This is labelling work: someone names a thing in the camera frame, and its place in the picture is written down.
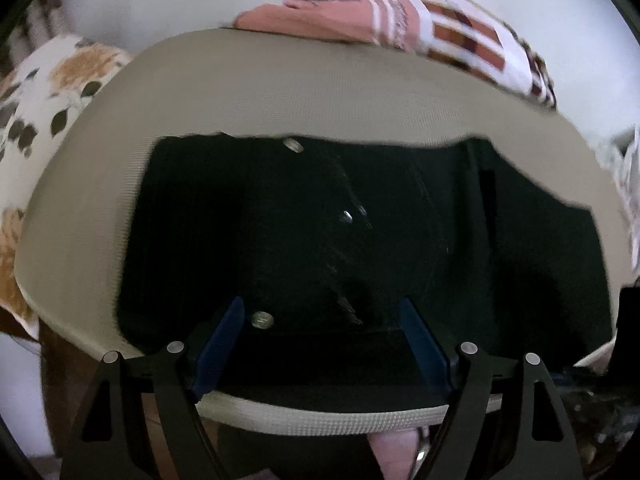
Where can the plaid pillow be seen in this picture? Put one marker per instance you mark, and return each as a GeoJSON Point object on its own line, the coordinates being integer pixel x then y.
{"type": "Point", "coordinates": [400, 20]}

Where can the floral pillow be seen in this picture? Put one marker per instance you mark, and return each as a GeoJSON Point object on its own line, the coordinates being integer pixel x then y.
{"type": "Point", "coordinates": [45, 105]}

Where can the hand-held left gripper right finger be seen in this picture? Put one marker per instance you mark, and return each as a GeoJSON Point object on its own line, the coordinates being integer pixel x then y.
{"type": "Point", "coordinates": [425, 346]}

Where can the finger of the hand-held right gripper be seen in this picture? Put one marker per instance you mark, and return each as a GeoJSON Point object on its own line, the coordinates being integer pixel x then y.
{"type": "Point", "coordinates": [631, 330]}

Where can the beige curtain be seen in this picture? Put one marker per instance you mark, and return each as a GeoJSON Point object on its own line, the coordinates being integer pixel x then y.
{"type": "Point", "coordinates": [30, 35]}

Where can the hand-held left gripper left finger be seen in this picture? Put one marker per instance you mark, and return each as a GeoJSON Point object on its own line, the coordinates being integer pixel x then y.
{"type": "Point", "coordinates": [220, 351]}

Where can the white dotted cloth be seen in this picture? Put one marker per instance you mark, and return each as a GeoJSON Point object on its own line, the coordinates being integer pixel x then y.
{"type": "Point", "coordinates": [625, 185]}

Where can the pink purple cloth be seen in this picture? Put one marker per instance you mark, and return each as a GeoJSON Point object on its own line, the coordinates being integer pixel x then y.
{"type": "Point", "coordinates": [395, 452]}

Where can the dark patterned cloth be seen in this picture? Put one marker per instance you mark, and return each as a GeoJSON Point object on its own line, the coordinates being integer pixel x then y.
{"type": "Point", "coordinates": [600, 420]}

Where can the black pants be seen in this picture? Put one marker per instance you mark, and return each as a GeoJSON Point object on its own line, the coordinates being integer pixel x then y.
{"type": "Point", "coordinates": [300, 260]}

